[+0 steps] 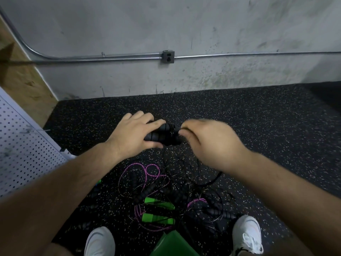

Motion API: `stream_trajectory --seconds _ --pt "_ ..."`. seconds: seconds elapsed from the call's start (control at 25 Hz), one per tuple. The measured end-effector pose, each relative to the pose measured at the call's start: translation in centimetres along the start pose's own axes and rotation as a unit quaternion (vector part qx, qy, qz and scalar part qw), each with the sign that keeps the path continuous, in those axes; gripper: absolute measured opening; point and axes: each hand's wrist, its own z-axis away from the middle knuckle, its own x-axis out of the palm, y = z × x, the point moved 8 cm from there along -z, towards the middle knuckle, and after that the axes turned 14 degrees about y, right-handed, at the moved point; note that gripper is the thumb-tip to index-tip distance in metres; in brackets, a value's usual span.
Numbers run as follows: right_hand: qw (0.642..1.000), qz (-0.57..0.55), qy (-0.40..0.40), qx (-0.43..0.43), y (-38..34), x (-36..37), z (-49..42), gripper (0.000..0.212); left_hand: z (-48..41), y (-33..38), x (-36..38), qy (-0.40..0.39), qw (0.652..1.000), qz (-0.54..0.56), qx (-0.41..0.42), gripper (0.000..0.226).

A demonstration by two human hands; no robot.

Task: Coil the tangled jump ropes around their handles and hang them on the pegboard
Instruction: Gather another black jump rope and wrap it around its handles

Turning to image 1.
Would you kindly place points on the grey electrical junction box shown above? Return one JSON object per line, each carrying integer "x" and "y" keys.
{"x": 168, "y": 56}

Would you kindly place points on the white right shoe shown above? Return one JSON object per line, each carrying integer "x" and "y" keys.
{"x": 248, "y": 234}

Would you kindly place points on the white pegboard stand foot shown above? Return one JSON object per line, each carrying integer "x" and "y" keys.
{"x": 69, "y": 154}

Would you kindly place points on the white left shoe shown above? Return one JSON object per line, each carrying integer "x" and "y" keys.
{"x": 100, "y": 242}

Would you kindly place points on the person's right hand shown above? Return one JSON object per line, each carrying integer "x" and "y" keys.
{"x": 213, "y": 144}

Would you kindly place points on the metal conduit pipe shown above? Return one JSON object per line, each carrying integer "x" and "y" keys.
{"x": 106, "y": 57}

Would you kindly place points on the person's left forearm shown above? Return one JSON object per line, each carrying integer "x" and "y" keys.
{"x": 48, "y": 200}

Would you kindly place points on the person's right forearm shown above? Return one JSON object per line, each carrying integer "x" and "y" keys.
{"x": 293, "y": 194}

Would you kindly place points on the white pegboard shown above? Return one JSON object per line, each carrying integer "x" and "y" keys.
{"x": 24, "y": 152}

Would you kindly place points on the white shoe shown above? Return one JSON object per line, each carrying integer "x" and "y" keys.
{"x": 100, "y": 242}
{"x": 248, "y": 234}

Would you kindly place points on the person's left hand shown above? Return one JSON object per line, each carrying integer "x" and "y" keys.
{"x": 130, "y": 137}

